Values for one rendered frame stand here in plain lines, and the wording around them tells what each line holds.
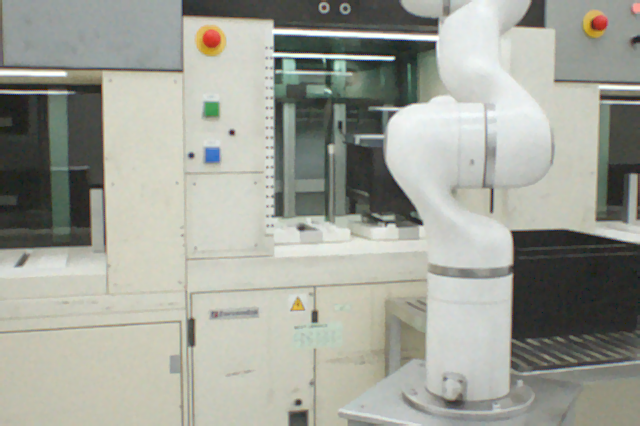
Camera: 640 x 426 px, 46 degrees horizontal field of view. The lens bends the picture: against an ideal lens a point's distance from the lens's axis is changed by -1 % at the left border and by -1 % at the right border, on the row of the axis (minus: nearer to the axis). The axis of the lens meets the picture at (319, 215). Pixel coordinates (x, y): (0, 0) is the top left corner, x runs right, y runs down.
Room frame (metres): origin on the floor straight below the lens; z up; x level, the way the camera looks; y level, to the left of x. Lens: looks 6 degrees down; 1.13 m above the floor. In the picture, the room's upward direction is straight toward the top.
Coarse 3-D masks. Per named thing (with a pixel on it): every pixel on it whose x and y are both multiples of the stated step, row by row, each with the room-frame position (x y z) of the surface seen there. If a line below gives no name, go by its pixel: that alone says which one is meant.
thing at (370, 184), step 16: (352, 144) 2.06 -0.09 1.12; (352, 160) 2.11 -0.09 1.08; (368, 160) 1.99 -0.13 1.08; (384, 160) 1.98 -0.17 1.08; (352, 176) 2.11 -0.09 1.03; (368, 176) 1.99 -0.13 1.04; (384, 176) 1.98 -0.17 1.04; (352, 192) 2.11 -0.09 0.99; (368, 192) 1.99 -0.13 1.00; (384, 192) 1.99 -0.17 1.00; (400, 192) 2.00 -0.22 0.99; (352, 208) 2.17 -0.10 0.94; (368, 208) 2.08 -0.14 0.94; (384, 208) 1.99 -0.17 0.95; (400, 208) 2.00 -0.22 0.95; (416, 208) 2.02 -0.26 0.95; (384, 224) 2.01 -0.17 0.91
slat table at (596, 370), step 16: (400, 304) 1.68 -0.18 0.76; (416, 304) 1.68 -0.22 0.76; (400, 320) 1.72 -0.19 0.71; (416, 320) 1.56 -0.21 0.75; (400, 336) 1.72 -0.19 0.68; (560, 336) 1.39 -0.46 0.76; (576, 336) 1.40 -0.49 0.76; (592, 336) 1.40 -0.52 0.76; (608, 336) 1.39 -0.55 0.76; (624, 336) 1.39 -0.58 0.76; (400, 352) 1.72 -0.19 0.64; (512, 352) 1.29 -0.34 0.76; (528, 352) 1.29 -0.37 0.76; (544, 352) 1.29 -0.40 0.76; (560, 352) 1.29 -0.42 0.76; (576, 352) 1.29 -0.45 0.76; (592, 352) 1.29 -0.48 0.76; (608, 352) 1.29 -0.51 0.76; (624, 352) 1.30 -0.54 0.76; (512, 368) 1.19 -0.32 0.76; (528, 368) 1.19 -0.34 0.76; (544, 368) 1.19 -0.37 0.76; (560, 368) 1.19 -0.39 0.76; (576, 368) 1.20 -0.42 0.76; (592, 368) 1.20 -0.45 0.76; (608, 368) 1.21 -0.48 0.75; (624, 368) 1.22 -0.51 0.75
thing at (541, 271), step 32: (544, 256) 1.38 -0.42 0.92; (576, 256) 1.40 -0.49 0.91; (608, 256) 1.42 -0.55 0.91; (512, 288) 1.38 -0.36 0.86; (544, 288) 1.38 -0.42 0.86; (576, 288) 1.40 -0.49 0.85; (608, 288) 1.42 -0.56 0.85; (512, 320) 1.38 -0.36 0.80; (544, 320) 1.38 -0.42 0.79; (576, 320) 1.40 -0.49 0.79; (608, 320) 1.42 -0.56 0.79
